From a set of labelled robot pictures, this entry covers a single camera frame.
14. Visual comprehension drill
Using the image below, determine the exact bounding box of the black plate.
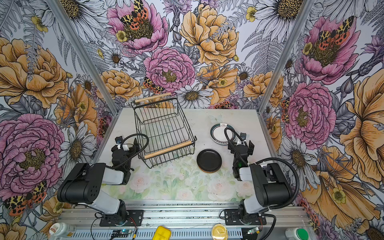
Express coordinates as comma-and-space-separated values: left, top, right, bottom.
197, 149, 223, 173

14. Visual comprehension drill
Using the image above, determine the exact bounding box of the black wire dish rack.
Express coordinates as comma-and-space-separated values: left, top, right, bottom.
131, 93, 197, 169

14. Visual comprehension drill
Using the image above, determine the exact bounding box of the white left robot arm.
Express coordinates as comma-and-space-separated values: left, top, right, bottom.
57, 144, 144, 227

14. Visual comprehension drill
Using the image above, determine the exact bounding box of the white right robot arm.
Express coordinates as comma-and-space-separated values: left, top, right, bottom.
225, 141, 296, 226

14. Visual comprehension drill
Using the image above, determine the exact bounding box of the round yellow lid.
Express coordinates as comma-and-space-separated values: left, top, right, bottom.
212, 224, 229, 240

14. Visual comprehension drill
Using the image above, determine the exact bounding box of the yellow plastic block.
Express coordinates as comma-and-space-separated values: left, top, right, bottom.
152, 226, 172, 240

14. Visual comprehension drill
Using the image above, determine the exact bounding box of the green white button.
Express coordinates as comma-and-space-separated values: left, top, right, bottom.
285, 228, 310, 240

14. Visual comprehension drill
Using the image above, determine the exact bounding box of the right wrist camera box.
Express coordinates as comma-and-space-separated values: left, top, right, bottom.
237, 133, 248, 146

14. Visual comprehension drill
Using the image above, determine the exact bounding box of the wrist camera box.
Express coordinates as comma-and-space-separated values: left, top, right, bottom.
115, 136, 130, 151
237, 133, 248, 146

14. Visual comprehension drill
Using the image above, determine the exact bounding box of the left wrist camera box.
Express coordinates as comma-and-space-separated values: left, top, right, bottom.
115, 136, 130, 151

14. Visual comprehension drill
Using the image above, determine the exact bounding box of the black corrugated cable conduit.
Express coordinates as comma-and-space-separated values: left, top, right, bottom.
224, 127, 301, 211

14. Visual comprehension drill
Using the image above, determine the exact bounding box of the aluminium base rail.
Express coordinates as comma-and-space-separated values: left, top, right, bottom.
59, 200, 316, 240

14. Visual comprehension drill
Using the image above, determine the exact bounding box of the aluminium left corner post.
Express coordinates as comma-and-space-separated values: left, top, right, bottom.
47, 1, 119, 116

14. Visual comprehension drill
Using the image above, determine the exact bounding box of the aluminium corner post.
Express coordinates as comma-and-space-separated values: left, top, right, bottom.
47, 1, 119, 116
258, 0, 315, 114

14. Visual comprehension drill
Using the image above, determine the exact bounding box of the aluminium right corner post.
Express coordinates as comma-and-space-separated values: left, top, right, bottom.
258, 0, 315, 114

